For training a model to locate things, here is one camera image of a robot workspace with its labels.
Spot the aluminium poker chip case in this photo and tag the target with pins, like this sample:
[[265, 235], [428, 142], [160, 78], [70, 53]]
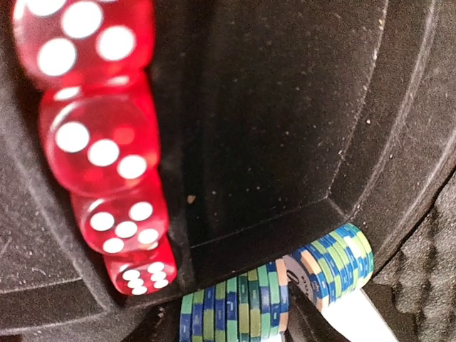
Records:
[[279, 121]]

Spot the blue green chip stack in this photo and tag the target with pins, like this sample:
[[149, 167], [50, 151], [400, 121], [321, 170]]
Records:
[[253, 306]]

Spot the right poker chip row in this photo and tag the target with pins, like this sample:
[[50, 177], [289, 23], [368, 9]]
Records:
[[332, 266]]

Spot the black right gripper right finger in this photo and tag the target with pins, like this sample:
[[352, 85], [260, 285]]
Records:
[[356, 318]]

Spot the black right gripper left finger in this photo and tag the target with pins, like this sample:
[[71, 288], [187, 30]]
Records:
[[305, 322]]

